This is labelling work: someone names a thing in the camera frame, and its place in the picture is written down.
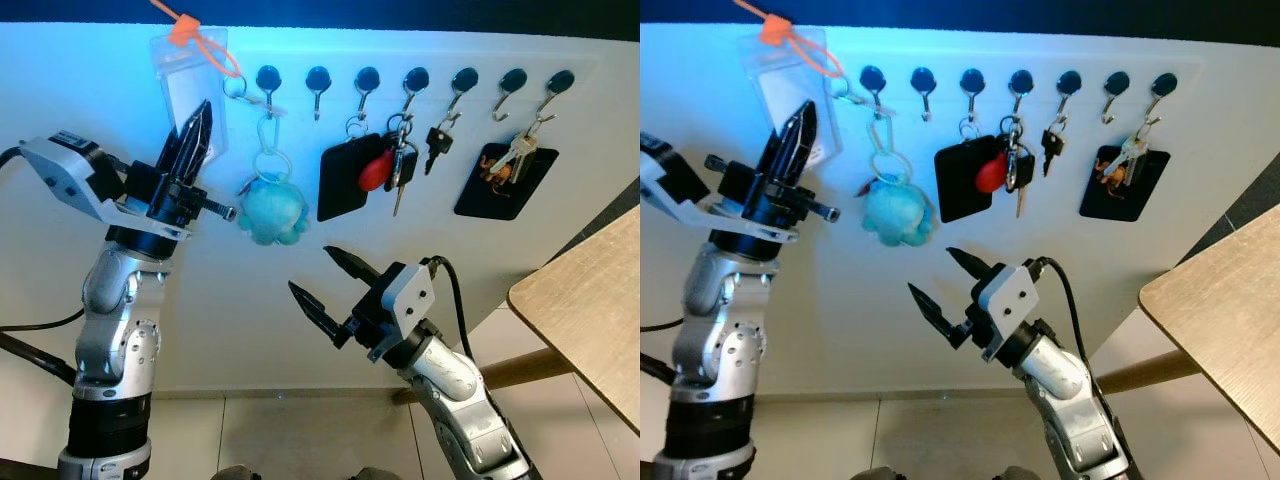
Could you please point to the black round wall hook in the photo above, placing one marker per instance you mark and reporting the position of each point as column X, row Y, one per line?
column 367, row 77
column 1069, row 81
column 465, row 78
column 561, row 80
column 416, row 77
column 873, row 77
column 1117, row 82
column 268, row 77
column 972, row 79
column 513, row 79
column 1021, row 80
column 318, row 77
column 1164, row 83
column 923, row 78

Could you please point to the red key fob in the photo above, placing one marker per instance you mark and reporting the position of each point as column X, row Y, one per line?
column 990, row 175
column 374, row 174

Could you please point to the single black-headed key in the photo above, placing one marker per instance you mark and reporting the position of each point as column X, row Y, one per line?
column 1050, row 145
column 437, row 145

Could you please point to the clear plastic badge holder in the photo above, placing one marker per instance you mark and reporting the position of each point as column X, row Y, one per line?
column 185, row 95
column 775, row 95

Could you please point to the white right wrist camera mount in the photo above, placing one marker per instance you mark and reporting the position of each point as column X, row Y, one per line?
column 408, row 295
column 1012, row 295

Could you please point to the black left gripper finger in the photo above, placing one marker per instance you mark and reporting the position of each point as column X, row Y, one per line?
column 810, row 142
column 786, row 150
column 182, row 150
column 206, row 140

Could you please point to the silver keys with orange charm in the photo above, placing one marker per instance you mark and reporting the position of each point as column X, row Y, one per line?
column 512, row 158
column 1128, row 160

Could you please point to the light wooden table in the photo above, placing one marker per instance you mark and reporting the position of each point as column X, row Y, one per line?
column 585, row 310
column 1225, row 310

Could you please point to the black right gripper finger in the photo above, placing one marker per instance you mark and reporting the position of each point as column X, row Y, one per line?
column 357, row 268
column 975, row 269
column 937, row 312
column 320, row 312

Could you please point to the black flat pouch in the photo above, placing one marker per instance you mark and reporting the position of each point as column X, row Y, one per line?
column 1145, row 195
column 525, row 195

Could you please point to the grey left robot foot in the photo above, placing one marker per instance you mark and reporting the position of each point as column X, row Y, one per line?
column 236, row 473
column 880, row 474

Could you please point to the grey right robot foot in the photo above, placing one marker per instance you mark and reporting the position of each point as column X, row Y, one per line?
column 1008, row 474
column 372, row 474

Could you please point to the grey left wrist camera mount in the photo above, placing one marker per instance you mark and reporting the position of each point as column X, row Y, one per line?
column 68, row 178
column 668, row 185

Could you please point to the key bunch with black fob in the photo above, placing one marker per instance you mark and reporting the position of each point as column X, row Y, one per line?
column 1022, row 165
column 407, row 165

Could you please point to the grey robot foot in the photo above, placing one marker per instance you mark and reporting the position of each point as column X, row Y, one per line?
column 372, row 474
column 1008, row 474
column 236, row 473
column 880, row 474

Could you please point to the wooden table leg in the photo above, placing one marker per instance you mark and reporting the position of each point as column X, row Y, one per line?
column 530, row 368
column 1150, row 372

